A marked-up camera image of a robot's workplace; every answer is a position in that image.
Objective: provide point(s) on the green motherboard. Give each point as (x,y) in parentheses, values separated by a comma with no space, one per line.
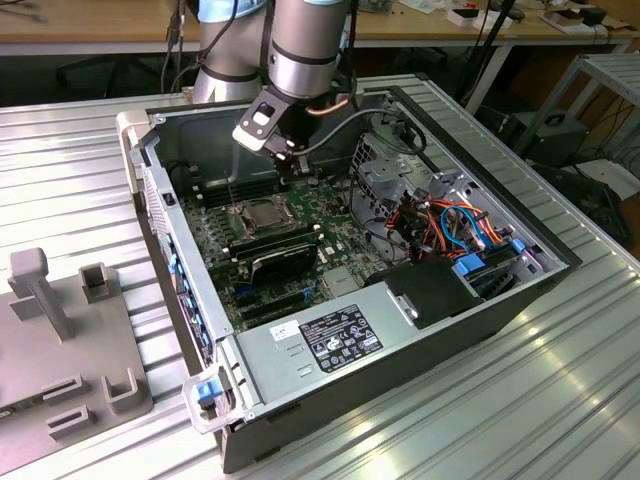
(335,235)

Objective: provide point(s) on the black graphics card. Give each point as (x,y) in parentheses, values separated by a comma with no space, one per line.
(282,265)

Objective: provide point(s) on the silver drive cage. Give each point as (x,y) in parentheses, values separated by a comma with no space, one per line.
(385,175)

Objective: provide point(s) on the white cardboard box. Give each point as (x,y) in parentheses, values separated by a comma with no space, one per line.
(470,17)

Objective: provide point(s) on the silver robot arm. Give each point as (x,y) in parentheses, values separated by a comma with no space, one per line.
(305,50)

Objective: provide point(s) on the black plastic shroud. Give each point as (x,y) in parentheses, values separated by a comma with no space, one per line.
(430,292)

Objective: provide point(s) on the grey slatted side table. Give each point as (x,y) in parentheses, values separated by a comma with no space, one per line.
(617,75)

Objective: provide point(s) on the silver chipset heatsink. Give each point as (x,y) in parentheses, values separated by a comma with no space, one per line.
(341,282)

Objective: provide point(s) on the silver disk bay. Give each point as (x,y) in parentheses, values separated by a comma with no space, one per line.
(460,187)

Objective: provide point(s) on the silver CPU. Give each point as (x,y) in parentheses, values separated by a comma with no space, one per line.
(266,215)

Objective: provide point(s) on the grey parts rack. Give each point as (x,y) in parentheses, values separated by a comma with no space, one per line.
(75,350)

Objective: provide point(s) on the CPU socket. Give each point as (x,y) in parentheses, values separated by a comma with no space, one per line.
(238,226)

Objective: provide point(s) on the silver power supply unit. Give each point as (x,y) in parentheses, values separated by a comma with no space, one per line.
(280,367)

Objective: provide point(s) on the green RAM stick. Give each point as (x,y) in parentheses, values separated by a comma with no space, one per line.
(280,249)

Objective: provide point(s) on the black equipment case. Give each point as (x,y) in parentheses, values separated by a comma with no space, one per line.
(555,140)

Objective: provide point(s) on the long black expansion slot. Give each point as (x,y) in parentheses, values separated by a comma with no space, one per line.
(276,312)
(275,300)

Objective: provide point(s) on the brown cardboard box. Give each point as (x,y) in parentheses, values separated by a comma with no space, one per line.
(565,20)

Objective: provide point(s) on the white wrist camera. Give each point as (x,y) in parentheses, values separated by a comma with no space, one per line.
(255,127)

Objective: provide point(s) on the blue disk carrier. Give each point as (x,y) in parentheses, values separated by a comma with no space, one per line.
(470,265)

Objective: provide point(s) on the black PC case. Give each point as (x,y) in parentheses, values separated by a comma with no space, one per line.
(380,375)

